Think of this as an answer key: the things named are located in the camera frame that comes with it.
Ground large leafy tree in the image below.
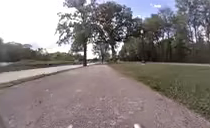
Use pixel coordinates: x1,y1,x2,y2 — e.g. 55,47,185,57
55,0,105,67
89,1,143,63

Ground grey asphalt path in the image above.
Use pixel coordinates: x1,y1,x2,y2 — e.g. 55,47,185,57
0,63,210,128

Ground grass bank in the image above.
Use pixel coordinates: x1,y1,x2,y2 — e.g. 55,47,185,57
0,59,85,75

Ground green grass field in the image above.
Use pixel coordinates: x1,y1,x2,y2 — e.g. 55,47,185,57
107,61,210,123

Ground wood of trees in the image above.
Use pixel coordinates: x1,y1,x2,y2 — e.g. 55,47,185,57
118,0,210,65

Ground pale concrete pavement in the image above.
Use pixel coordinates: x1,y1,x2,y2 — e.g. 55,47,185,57
0,63,87,86

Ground distant row of trees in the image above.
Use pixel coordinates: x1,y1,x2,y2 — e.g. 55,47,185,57
0,31,84,63

